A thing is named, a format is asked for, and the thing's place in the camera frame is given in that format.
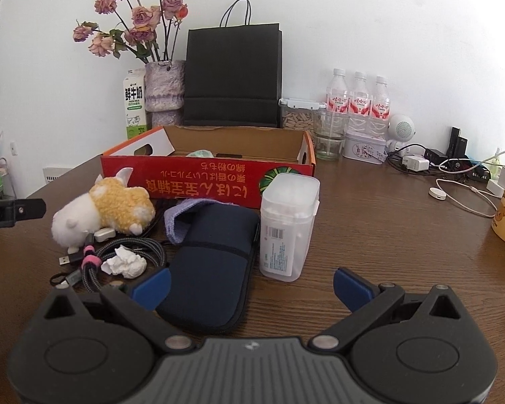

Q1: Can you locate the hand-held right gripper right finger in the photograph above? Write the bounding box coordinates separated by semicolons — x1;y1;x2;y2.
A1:
310;267;466;351

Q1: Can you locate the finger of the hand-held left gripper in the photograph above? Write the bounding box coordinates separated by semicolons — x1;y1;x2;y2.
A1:
0;199;47;222

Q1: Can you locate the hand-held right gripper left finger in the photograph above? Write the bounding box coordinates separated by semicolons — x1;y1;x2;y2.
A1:
43;267;197;351

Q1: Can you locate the white tissue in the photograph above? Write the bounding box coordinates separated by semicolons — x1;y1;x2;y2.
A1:
102;246;148;279

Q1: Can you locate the braided cable coil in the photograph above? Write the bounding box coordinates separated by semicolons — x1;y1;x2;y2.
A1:
50;237;167;293

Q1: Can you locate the navy zipper case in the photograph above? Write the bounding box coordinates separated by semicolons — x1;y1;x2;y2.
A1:
156;206;262;335

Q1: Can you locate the purple fabric pouch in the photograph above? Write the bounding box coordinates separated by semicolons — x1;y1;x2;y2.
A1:
164;201;237;245

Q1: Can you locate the clear cotton swab box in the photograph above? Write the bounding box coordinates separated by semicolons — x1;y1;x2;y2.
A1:
260;172;321;282

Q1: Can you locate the white yellow plush toy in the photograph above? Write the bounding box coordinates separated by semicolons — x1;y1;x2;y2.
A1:
51;167;156;250

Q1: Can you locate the red cardboard box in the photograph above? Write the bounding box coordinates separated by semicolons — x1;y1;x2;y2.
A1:
100;125;317;209

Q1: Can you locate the clear seed container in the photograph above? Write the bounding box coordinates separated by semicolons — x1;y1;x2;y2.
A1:
279;98;327;131

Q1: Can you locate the white cube charger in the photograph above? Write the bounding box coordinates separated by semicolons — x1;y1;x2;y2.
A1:
403;155;430;172

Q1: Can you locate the white floral tin box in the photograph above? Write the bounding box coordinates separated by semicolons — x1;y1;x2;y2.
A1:
343;130;390;165

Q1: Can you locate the white green milk carton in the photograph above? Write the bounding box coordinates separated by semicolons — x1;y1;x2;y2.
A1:
123;68;148;140

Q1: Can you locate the clear glass cup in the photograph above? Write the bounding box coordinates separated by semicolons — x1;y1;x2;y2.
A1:
313;109;348;161

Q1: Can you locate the white round speaker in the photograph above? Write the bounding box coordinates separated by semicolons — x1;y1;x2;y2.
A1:
386;114;415;150

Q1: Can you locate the purple white ceramic vase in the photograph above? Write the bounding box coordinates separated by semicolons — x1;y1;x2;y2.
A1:
144;60;187;129

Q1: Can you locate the black upright device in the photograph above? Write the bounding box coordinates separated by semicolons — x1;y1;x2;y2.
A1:
448;126;469;156

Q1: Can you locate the red label water bottle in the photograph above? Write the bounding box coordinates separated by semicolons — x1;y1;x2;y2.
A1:
348;71;371;131
326;68;350;129
369;76;393;133

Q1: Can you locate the dried rose bouquet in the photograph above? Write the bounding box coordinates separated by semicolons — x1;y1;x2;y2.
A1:
72;0;190;65

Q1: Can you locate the black paper bag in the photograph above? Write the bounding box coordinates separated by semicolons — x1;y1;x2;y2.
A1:
182;0;283;128

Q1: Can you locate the white wall heater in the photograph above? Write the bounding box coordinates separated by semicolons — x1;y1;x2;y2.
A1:
42;166;74;185

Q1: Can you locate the white puck charger cable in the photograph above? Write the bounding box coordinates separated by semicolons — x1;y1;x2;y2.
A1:
429;177;497;220

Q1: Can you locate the white charger with cables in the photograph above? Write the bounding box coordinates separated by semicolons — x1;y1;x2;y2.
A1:
386;143;427;174

